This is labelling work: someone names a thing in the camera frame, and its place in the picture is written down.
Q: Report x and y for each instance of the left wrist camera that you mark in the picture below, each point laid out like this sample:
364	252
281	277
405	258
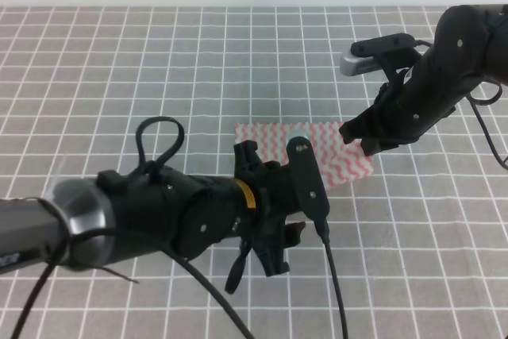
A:
307	181

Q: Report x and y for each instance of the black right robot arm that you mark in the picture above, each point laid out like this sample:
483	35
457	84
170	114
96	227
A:
469	47

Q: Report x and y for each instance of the grey grid tablecloth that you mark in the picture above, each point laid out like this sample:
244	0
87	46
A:
420	246

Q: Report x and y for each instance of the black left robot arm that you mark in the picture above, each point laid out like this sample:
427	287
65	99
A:
187	212

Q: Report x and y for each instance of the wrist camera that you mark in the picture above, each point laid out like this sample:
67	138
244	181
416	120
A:
307	181
388	53

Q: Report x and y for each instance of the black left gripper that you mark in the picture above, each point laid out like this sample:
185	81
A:
271	198

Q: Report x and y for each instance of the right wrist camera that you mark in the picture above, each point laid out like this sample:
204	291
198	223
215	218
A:
388	53

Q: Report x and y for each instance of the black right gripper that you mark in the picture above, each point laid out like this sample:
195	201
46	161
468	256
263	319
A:
396	117

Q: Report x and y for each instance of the pink white wavy towel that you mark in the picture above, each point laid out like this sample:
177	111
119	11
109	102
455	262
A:
339	163

